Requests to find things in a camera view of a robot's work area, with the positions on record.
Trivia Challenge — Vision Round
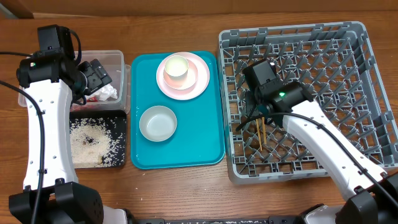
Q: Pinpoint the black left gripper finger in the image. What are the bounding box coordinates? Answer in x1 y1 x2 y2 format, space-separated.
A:
78 61 100 95
89 59 112 89

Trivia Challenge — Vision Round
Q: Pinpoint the white napkin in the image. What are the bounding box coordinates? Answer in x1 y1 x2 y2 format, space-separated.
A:
88 84 118 101

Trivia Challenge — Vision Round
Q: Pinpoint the red snack wrapper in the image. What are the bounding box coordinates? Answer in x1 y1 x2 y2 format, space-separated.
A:
86 96 98 102

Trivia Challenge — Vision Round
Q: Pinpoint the wooden chopstick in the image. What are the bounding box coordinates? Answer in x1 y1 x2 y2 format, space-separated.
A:
255 119 262 151
261 117 267 145

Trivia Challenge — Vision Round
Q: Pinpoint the white plate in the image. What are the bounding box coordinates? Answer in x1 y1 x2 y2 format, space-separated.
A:
156 52 210 100

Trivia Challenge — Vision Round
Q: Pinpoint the white rice pile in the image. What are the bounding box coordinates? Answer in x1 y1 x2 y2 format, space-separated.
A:
69 118 125 167

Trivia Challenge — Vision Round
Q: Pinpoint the pink bowl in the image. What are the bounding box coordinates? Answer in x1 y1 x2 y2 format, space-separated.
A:
162 57 197 90

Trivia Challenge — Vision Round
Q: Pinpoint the grey bowl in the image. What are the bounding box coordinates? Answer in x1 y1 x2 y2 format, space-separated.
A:
139 106 177 142

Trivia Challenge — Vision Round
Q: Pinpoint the cream cup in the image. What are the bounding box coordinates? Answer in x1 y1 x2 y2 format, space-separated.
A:
164 55 189 78

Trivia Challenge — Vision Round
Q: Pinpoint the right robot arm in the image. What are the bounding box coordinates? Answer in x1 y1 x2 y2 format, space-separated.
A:
243 59 397 224

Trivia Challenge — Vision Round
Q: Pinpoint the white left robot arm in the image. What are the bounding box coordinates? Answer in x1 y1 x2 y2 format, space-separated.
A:
9 25 112 223

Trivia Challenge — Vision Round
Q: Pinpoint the clear plastic bin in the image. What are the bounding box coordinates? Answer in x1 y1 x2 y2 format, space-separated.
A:
16 50 127 118

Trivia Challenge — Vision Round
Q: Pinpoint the black plastic tray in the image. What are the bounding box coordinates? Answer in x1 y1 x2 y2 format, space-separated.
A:
68 109 127 169

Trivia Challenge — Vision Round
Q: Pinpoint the teal serving tray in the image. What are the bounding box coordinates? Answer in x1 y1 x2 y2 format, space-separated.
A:
131 51 225 169

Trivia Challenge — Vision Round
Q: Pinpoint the grey dish rack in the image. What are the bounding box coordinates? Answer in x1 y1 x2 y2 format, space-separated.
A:
217 21 397 184

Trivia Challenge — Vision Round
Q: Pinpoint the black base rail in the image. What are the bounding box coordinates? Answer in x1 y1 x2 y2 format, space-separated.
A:
127 212 304 224

